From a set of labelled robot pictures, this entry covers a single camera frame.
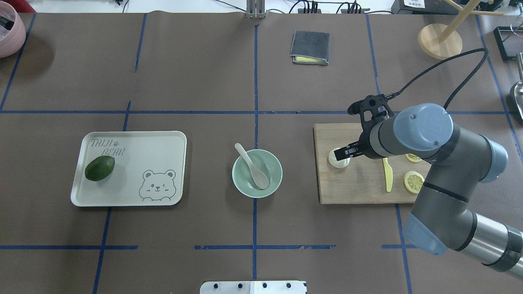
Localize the wooden cutting board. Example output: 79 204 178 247
313 123 430 204

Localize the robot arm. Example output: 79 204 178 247
335 100 522 279

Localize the white ceramic spoon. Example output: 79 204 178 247
234 143 270 189

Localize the black glass tray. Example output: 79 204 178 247
493 25 523 61

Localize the grey folded cloth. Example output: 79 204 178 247
290 30 330 66

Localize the white steamed bun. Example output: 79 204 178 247
328 148 351 169

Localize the lemon slice lower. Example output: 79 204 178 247
403 171 425 194

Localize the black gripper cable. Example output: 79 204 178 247
384 48 489 110

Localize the lemon slice upper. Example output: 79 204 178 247
405 153 423 163

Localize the green ceramic bowl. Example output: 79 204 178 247
232 149 283 199

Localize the green avocado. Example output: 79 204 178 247
84 156 116 182

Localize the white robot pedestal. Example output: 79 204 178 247
199 280 308 294

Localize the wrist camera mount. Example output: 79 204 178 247
347 94 396 124

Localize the metal scoop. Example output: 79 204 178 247
510 52 523 124

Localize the aluminium frame post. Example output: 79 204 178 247
246 0 266 19

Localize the wooden mug tree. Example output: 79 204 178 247
417 0 504 61

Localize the pink bowl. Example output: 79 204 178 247
0 1 26 58

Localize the yellow plastic knife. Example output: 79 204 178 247
382 158 394 192

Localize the lemon slice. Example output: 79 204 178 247
403 171 425 194
405 153 423 163

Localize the cream bear tray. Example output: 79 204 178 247
70 131 187 207

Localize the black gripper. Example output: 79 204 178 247
333 139 377 160

